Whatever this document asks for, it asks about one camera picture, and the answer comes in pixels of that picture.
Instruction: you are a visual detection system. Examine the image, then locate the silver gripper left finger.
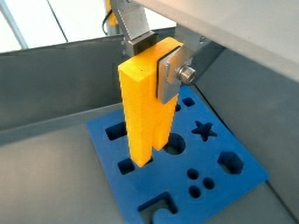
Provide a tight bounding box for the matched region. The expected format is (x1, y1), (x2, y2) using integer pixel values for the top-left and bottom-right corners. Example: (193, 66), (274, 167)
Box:
(111, 0), (157, 57)

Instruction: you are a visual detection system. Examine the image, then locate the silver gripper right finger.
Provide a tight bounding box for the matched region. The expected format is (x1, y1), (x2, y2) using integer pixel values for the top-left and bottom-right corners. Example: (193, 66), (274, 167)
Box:
(157, 24), (211, 104)

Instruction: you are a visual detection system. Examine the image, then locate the yellow double-square peg object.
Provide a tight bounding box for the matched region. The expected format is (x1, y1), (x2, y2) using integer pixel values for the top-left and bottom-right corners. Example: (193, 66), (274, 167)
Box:
(118, 38), (182, 167)

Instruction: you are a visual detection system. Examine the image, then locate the blue foam shape board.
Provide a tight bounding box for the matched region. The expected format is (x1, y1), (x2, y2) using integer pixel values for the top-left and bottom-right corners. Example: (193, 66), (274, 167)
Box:
(87, 87), (269, 224)

